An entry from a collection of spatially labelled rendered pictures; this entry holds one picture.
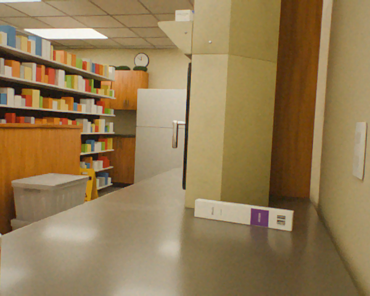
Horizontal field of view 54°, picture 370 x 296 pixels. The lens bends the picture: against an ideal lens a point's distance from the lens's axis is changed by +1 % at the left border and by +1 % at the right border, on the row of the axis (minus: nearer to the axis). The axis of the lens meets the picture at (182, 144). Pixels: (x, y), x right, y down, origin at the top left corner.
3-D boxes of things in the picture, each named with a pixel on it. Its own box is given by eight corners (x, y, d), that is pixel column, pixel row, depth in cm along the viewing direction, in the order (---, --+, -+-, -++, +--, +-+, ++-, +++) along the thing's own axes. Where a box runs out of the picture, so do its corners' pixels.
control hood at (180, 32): (209, 71, 141) (211, 44, 140) (192, 53, 110) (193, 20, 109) (181, 70, 144) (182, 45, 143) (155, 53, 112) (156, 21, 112)
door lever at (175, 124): (186, 149, 115) (188, 148, 118) (187, 119, 115) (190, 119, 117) (170, 148, 117) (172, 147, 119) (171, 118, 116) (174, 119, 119)
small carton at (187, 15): (193, 32, 123) (194, 14, 123) (189, 28, 119) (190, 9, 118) (179, 32, 125) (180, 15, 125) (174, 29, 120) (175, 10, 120)
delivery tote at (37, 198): (89, 209, 357) (90, 176, 355) (52, 225, 298) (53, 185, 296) (51, 205, 367) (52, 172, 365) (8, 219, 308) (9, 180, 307)
